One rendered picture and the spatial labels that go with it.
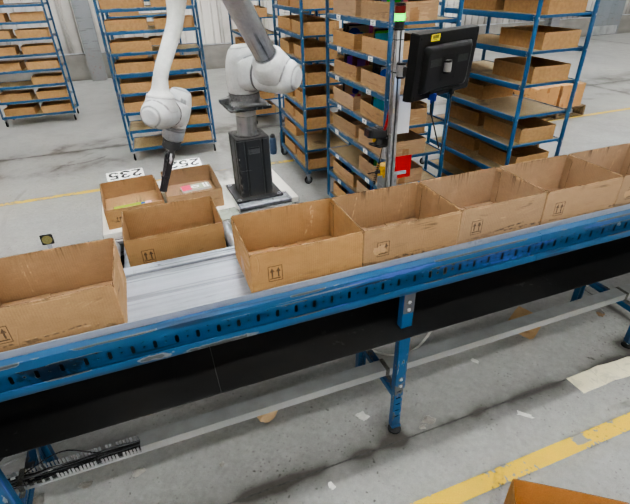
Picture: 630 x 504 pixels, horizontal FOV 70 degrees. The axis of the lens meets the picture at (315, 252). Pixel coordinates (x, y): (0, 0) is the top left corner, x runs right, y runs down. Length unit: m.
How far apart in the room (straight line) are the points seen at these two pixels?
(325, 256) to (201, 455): 1.13
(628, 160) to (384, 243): 1.50
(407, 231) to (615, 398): 1.51
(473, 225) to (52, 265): 1.47
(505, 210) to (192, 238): 1.23
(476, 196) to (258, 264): 1.10
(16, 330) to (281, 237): 0.89
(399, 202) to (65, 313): 1.26
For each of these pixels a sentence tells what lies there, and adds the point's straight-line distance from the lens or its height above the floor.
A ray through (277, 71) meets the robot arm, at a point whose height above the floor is 1.42.
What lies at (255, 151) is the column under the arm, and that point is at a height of 1.01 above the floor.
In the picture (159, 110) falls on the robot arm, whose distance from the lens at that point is 1.79.
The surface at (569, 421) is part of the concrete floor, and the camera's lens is 2.50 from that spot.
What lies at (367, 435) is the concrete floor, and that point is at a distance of 2.21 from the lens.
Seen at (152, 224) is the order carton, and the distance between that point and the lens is 2.18.
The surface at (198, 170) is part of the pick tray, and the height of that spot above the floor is 0.82.
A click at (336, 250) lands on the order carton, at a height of 1.00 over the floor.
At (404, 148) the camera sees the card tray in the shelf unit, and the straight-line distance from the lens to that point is 3.09.
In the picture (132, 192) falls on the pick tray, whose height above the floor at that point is 0.77.
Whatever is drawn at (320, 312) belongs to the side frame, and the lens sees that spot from 1.52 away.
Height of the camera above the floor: 1.78
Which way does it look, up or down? 32 degrees down
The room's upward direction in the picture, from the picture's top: 2 degrees counter-clockwise
